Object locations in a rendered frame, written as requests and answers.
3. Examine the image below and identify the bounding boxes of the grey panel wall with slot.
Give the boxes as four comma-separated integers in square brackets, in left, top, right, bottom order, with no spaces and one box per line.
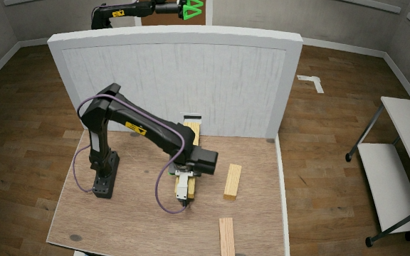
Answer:
[47,25,303,139]

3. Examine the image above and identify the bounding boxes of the long wooden board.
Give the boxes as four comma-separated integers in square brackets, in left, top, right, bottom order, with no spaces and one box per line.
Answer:
[174,122,200,198]

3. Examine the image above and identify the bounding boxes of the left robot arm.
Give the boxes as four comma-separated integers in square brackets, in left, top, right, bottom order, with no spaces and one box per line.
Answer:
[91,0,168,30]

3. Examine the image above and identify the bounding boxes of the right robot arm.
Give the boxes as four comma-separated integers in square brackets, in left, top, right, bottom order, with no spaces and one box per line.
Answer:
[81,83,219,195]

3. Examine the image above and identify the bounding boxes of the light wood block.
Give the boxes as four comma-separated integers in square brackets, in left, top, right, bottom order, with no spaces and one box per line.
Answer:
[219,218,235,256]

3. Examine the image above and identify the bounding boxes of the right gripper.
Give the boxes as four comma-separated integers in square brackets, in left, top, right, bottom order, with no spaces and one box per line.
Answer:
[168,162,201,199]

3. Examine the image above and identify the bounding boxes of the brown wooden block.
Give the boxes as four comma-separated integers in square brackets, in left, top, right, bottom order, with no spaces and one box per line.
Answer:
[224,164,241,201]

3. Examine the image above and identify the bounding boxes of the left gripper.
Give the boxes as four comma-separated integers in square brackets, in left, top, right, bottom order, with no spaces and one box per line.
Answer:
[166,0,203,20]

